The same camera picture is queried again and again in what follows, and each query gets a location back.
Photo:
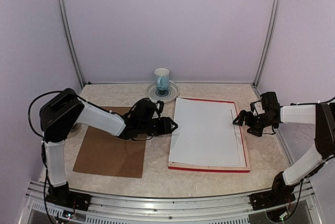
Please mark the cat photo print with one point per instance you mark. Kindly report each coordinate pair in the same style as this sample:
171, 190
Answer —
204, 132

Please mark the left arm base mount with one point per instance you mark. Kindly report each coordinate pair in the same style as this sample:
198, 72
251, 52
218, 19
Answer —
70, 199

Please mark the striped ceramic plate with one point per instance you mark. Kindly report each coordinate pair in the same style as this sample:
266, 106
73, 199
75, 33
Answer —
166, 96

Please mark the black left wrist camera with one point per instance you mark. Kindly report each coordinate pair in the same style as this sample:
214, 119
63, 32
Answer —
144, 110

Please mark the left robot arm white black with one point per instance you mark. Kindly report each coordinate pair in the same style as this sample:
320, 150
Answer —
66, 109

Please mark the red wooden picture frame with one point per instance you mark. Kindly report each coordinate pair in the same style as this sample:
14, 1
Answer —
209, 169

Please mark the right aluminium corner post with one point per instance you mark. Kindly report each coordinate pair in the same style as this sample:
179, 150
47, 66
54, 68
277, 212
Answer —
267, 42

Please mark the aluminium corner post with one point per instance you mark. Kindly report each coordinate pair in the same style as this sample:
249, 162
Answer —
69, 41
267, 42

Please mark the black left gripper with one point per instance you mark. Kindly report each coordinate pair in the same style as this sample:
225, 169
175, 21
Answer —
166, 127

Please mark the white mat board passe-partout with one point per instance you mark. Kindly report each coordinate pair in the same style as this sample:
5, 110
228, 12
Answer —
239, 146

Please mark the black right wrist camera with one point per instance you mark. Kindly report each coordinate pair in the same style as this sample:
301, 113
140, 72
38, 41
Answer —
267, 101

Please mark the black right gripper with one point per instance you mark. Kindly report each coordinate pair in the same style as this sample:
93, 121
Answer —
242, 115

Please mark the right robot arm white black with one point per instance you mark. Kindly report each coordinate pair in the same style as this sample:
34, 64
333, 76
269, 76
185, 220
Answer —
311, 122

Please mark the aluminium front rail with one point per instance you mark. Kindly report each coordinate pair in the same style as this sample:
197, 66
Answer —
108, 208

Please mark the left aluminium corner post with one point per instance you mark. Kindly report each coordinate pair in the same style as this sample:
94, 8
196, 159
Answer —
69, 41

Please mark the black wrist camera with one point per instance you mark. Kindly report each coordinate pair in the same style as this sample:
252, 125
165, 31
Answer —
144, 110
267, 101

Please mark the brown cardboard backing board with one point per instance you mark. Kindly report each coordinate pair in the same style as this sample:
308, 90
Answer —
106, 155

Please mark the light blue ceramic mug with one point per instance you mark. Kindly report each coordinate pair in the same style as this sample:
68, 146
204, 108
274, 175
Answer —
162, 78

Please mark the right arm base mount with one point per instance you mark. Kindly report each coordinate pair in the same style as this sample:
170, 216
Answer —
279, 194

